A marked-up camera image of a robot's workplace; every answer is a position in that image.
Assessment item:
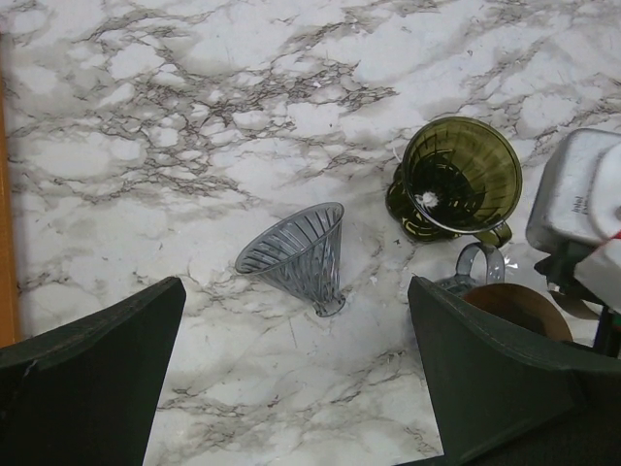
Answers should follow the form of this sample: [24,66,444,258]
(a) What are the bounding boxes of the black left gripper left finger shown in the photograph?
[1,277,186,465]

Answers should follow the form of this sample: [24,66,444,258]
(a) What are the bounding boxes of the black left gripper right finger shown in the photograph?
[408,277,620,465]

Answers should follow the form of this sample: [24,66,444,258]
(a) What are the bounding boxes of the brown wooden dripper collar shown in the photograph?
[463,283,573,342]

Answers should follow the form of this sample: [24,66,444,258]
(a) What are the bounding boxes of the dark green glass dripper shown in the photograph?
[385,116,523,248]

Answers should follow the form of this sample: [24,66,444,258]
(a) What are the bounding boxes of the orange wooden rack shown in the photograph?
[0,28,23,349]

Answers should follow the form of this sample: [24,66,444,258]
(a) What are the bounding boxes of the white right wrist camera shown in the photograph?
[526,128,620,312]

